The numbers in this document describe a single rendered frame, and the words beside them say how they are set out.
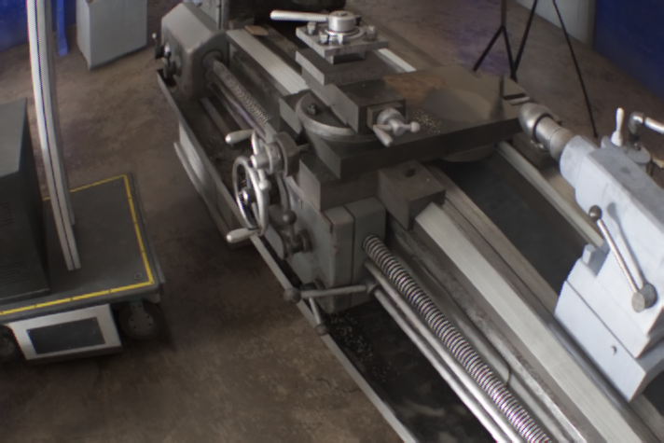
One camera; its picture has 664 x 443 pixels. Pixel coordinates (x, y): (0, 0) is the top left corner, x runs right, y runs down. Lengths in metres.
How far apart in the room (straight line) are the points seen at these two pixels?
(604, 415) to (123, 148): 2.89
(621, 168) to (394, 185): 0.62
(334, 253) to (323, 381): 0.74
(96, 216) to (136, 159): 0.92
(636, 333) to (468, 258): 0.53
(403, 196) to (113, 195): 1.34
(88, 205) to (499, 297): 1.68
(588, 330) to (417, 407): 0.62
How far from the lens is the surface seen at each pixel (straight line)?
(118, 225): 2.54
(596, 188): 1.36
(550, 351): 1.39
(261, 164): 1.75
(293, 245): 1.82
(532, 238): 1.84
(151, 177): 3.32
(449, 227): 1.62
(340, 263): 1.76
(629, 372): 1.32
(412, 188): 1.67
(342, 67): 1.74
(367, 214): 1.72
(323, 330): 1.77
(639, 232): 1.29
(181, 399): 2.34
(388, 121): 1.62
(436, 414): 1.80
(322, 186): 1.68
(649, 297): 1.25
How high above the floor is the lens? 1.84
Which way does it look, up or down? 37 degrees down
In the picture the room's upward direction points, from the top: 1 degrees clockwise
